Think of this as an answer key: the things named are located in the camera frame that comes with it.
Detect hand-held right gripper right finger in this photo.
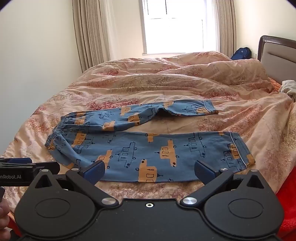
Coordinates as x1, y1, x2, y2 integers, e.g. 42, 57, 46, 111
180, 160, 269, 207

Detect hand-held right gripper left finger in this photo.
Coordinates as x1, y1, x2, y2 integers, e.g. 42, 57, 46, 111
29, 160, 117, 207

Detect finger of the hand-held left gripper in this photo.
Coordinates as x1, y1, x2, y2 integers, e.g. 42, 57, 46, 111
35, 161, 61, 175

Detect blue patterned pants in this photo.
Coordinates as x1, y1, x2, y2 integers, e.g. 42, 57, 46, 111
45, 99, 255, 183

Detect person's left hand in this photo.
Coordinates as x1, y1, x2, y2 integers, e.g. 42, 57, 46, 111
0, 200, 11, 241

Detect red fleece cloth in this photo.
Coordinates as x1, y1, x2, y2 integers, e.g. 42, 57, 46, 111
275, 182, 296, 241

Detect pink floral quilt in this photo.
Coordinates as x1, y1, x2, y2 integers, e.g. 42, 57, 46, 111
0, 51, 296, 232

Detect orange floral pillow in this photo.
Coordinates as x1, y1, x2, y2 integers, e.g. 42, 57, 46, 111
268, 77, 282, 93

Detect white crumpled cloth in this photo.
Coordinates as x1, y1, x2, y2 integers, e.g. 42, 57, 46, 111
279, 80, 296, 102

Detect blue backpack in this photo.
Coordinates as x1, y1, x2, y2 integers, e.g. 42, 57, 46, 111
231, 47, 252, 61

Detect beige curtain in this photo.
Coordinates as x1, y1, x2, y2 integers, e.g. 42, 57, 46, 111
72, 0, 116, 73
214, 0, 237, 58

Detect brown padded headboard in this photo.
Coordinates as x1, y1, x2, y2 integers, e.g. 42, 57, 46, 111
257, 35, 296, 85

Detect bright window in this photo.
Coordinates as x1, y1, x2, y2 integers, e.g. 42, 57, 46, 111
139, 0, 219, 55

